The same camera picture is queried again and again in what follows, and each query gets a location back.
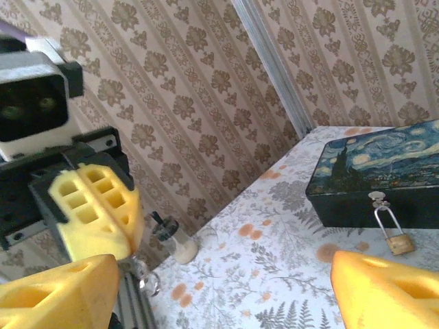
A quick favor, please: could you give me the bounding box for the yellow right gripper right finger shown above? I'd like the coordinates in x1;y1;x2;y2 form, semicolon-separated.
330;249;439;329

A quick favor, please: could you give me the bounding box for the aluminium frame post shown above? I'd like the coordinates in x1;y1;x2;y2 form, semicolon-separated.
232;0;315;138

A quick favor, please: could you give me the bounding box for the small black knob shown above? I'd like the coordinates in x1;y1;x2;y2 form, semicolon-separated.
148;211;200;265

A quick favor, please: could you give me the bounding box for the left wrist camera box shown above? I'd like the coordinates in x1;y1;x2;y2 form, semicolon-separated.
0;36;85;162

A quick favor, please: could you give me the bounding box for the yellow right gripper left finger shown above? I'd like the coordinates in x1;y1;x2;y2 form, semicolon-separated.
0;254;121;329

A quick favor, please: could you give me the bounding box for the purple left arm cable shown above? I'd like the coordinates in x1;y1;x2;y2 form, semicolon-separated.
0;19;29;40

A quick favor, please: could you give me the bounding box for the brass padlock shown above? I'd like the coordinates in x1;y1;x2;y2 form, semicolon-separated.
373;202;416;256

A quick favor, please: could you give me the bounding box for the starry night tin box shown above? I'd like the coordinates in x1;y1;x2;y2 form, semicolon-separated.
305;118;439;229

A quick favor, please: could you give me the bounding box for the silver key with ring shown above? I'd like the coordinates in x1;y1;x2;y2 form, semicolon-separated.
131;253;163;300

